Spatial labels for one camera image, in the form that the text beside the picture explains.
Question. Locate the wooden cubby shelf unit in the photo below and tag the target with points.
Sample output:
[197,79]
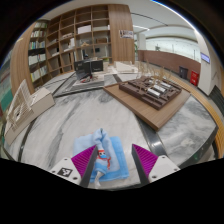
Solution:
[80,36]

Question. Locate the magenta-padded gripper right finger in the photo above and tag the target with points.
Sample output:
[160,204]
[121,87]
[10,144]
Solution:
[148,160]

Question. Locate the wall sign plate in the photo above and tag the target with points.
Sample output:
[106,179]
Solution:
[126,34]

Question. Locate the glass-fronted bookcase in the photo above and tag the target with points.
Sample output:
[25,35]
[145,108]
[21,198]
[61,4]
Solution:
[5,86]

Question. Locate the white slatted architectural model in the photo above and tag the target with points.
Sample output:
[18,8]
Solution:
[36,103]

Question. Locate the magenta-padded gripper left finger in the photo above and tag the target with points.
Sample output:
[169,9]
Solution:
[81,160]

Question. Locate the wall-mounted screen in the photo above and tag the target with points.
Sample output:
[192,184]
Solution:
[205,57]

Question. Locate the dark bookshelf with books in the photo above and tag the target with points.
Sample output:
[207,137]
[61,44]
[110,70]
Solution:
[37,56]

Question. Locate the brown model on wooden board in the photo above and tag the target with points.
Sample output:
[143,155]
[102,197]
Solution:
[150,100]

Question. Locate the light blue cartoon print towel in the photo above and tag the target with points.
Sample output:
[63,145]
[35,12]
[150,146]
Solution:
[115,156]

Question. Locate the small white building model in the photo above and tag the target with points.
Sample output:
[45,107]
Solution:
[126,67]

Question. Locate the red bin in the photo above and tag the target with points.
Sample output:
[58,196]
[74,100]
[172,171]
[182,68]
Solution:
[195,78]

